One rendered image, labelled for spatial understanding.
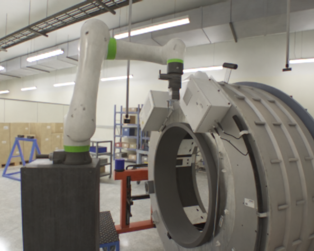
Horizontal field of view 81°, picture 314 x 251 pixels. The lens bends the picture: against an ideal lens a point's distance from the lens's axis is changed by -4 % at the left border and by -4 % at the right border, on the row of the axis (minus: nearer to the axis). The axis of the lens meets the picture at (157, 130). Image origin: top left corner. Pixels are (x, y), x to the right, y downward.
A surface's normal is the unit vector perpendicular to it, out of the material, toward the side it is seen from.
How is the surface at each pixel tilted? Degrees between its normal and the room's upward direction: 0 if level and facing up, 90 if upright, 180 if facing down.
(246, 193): 90
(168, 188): 63
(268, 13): 90
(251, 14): 90
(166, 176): 78
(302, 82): 90
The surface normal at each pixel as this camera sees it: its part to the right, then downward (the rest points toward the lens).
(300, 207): 0.37, -0.06
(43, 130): 0.88, 0.05
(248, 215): -0.93, -0.01
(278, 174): 0.36, -0.27
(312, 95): -0.48, 0.02
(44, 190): 0.20, 0.05
